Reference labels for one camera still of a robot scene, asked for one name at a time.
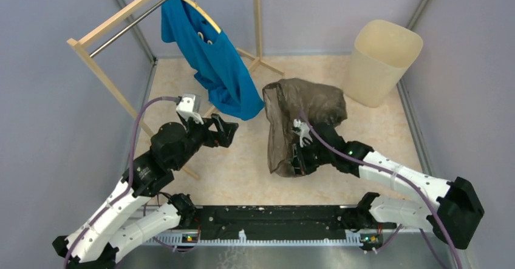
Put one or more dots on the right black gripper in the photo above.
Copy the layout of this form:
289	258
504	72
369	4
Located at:
300	164

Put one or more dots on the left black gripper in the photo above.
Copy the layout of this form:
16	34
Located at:
225	133

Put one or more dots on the cream plastic trash bin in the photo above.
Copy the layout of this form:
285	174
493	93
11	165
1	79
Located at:
382	53

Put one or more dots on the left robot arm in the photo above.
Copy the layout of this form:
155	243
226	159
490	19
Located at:
105	239

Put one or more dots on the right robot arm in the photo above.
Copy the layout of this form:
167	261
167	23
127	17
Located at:
450	209

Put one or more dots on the blue t-shirt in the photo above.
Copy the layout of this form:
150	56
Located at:
219	68

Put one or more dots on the wooden clothes hanger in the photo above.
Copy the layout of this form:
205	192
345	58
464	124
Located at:
204	15

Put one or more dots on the wooden clothes rack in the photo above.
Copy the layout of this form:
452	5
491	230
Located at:
120	55

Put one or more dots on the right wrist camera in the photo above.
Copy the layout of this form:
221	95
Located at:
303	131

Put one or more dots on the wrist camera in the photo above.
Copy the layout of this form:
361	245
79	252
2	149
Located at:
188	108
303	131

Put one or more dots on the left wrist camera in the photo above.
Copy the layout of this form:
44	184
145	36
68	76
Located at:
188	108

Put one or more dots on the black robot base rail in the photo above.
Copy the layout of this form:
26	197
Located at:
286	222

